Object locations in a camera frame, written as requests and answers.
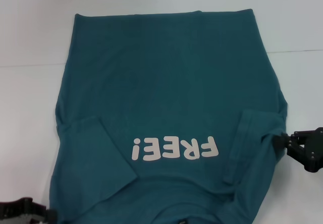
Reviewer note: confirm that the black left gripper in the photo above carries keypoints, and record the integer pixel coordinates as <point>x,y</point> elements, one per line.
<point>17,210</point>

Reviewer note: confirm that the teal shirt with FREE print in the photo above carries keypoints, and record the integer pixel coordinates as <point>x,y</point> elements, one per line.
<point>164,70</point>

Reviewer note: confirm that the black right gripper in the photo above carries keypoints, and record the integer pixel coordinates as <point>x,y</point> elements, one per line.
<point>313,148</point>

